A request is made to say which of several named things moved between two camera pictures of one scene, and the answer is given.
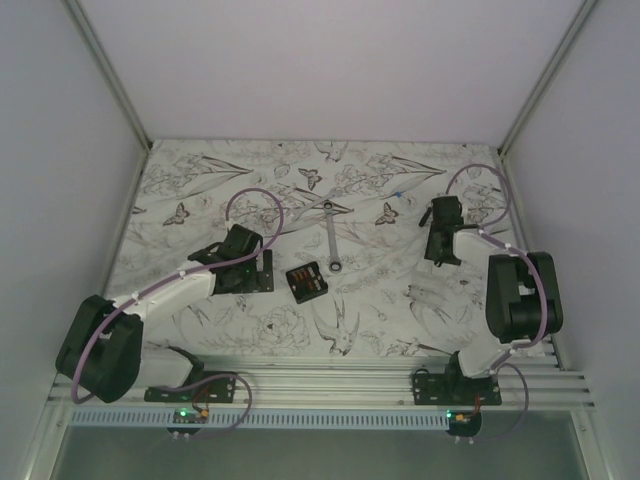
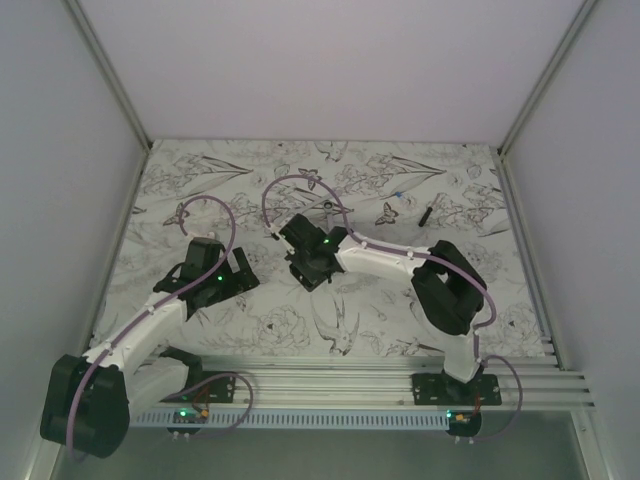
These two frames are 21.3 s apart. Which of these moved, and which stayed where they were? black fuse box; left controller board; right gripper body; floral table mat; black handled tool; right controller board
Moved: black fuse box; right gripper body
Stayed: floral table mat; black handled tool; left controller board; right controller board
